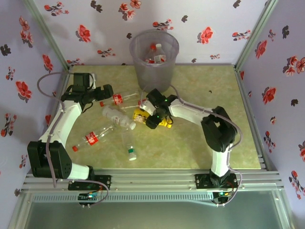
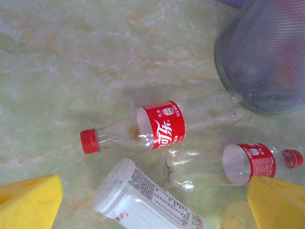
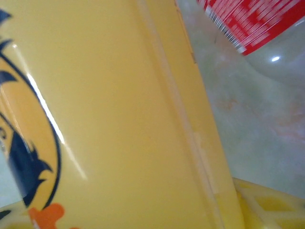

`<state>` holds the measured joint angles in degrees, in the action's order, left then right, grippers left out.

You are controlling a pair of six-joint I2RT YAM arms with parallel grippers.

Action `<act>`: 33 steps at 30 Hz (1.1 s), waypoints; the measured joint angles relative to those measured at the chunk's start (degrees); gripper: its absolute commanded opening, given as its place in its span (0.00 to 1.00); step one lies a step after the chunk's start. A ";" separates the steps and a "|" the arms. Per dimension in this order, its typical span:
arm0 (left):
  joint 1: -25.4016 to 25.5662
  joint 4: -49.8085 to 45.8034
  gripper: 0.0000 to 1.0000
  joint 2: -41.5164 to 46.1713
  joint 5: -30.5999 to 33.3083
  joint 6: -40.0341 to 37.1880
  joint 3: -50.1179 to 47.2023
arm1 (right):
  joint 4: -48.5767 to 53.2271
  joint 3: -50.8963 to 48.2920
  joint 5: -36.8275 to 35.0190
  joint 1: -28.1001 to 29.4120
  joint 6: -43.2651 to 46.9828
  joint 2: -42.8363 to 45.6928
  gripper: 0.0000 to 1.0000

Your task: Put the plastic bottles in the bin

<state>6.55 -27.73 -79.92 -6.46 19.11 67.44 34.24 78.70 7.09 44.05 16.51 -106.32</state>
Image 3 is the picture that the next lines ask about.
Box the clear bottle red label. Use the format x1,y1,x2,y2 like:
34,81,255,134
196,0,305,86

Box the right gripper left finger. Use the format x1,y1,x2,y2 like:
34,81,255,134
0,202,36,229

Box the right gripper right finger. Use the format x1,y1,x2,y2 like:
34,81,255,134
232,177,305,229

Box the yellow plastic bottle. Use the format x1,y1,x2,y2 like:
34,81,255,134
0,0,246,229

